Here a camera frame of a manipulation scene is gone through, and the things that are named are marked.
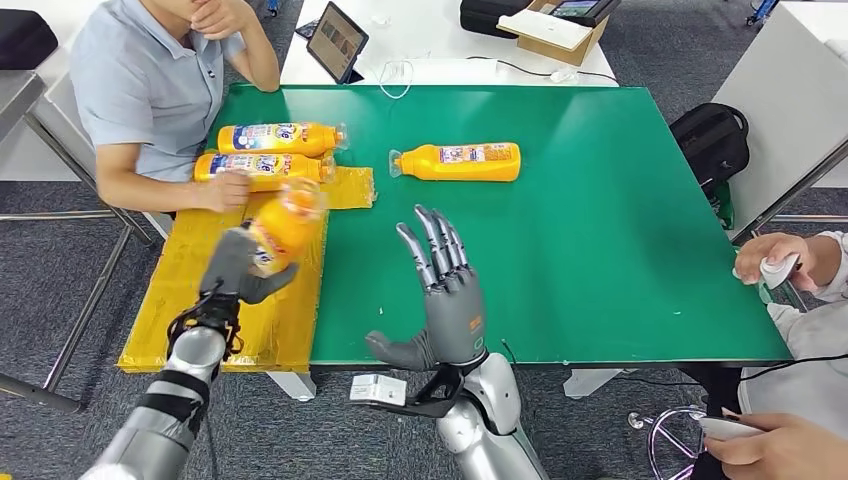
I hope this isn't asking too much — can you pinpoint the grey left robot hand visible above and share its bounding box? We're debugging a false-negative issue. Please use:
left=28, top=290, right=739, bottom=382
left=198, top=228, right=301, bottom=306

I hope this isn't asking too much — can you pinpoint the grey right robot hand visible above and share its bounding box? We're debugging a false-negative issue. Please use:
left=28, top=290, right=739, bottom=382
left=365, top=203, right=488, bottom=372

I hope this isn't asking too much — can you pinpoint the orange detergent bottle clear cap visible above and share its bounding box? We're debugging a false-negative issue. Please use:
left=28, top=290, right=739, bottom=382
left=216, top=121, right=349, bottom=158
left=241, top=178, right=329, bottom=278
left=193, top=152, right=338, bottom=193
left=388, top=142, right=523, bottom=183

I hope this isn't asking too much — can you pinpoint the white handheld device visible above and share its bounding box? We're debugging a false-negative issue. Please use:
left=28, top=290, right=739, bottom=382
left=698, top=415, right=763, bottom=442

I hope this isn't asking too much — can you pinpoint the yellow taped cardboard mat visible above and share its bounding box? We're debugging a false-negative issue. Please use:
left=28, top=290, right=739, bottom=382
left=116, top=148, right=378, bottom=374

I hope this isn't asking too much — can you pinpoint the white table foot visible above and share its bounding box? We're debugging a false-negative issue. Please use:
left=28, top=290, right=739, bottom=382
left=563, top=368, right=641, bottom=399
left=266, top=370, right=318, bottom=403

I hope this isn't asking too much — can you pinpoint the person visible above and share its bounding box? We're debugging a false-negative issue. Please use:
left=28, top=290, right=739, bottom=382
left=702, top=230, right=848, bottom=480
left=69, top=0, right=283, bottom=215

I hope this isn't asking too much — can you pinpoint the chrome chair base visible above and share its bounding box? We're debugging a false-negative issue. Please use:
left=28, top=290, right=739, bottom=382
left=625, top=405, right=709, bottom=480

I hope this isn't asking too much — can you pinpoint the black tablet on stand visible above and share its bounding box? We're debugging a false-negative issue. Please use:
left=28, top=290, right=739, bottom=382
left=306, top=1, right=370, bottom=85

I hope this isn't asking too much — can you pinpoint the brown cardboard box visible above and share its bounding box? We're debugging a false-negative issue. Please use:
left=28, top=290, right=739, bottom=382
left=496, top=0, right=611, bottom=67

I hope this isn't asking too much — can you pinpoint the dark green bag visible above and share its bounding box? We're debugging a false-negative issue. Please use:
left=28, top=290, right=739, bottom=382
left=714, top=182, right=737, bottom=231

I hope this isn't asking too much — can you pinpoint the black zip case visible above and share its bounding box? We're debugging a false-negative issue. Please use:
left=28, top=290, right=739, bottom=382
left=460, top=0, right=533, bottom=39

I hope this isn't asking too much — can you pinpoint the white paper sheet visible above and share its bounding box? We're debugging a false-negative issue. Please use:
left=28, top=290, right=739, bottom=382
left=496, top=7, right=592, bottom=51

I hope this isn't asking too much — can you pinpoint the black cushion bag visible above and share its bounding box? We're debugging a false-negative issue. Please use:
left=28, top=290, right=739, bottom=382
left=0, top=9, right=59, bottom=71

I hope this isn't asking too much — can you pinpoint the black backpack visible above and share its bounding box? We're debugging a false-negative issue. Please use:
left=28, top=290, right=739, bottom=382
left=669, top=102, right=750, bottom=198

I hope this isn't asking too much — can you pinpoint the black terminal with screen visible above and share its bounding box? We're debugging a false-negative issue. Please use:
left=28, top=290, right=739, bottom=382
left=546, top=0, right=623, bottom=28

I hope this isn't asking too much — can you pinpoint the white side table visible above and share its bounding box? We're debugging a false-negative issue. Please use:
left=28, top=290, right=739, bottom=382
left=712, top=0, right=848, bottom=233

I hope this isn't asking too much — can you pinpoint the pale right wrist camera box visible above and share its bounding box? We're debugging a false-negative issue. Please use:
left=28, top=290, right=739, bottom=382
left=349, top=374, right=409, bottom=407

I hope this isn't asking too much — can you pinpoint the grey metal frame table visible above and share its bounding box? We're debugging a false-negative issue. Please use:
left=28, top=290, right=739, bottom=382
left=0, top=69, right=160, bottom=415

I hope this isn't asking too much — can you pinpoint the white looped cable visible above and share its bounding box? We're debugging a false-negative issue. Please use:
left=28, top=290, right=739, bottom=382
left=378, top=58, right=415, bottom=101

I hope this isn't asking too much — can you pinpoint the black cable on white table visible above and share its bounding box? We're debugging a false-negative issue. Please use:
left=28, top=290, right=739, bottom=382
left=465, top=55, right=621, bottom=85

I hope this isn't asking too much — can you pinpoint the thin black cable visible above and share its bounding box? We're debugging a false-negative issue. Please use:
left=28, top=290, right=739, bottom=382
left=606, top=354, right=848, bottom=386

